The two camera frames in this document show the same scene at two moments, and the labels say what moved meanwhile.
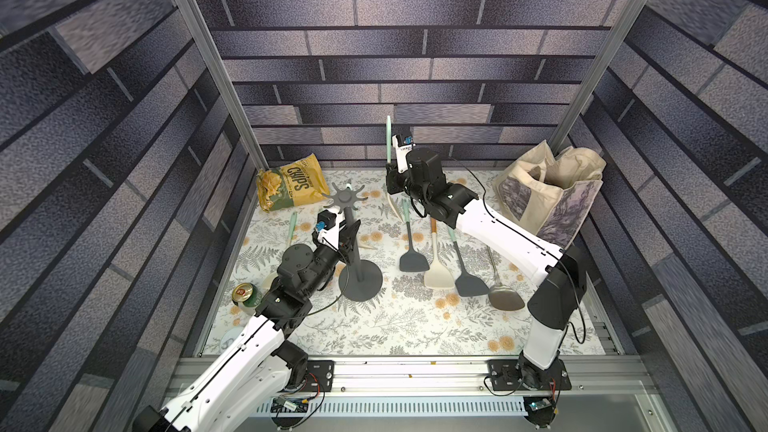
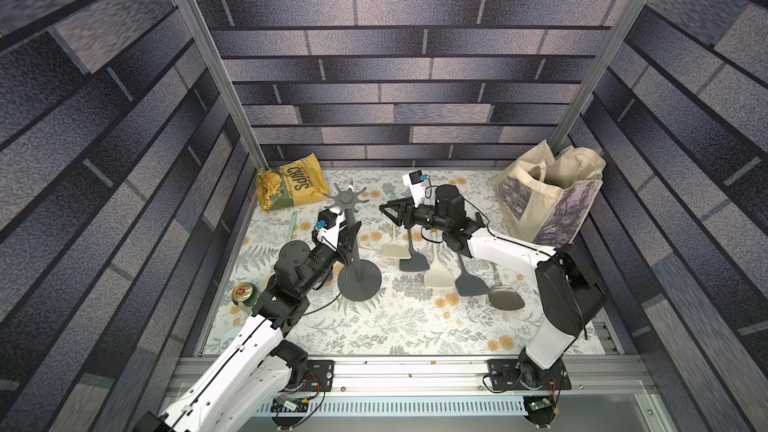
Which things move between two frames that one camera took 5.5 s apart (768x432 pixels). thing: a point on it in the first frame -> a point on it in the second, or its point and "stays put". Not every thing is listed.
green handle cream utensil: (389, 161) -> (395, 250)
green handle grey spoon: (502, 297) stays put
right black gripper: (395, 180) -> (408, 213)
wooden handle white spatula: (436, 276) stays put
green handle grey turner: (466, 285) stays put
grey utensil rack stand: (360, 280) stays put
